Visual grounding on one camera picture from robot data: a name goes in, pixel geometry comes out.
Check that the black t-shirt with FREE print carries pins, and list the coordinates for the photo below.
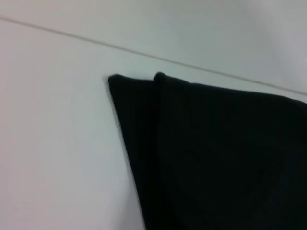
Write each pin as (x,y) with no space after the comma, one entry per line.
(227,155)

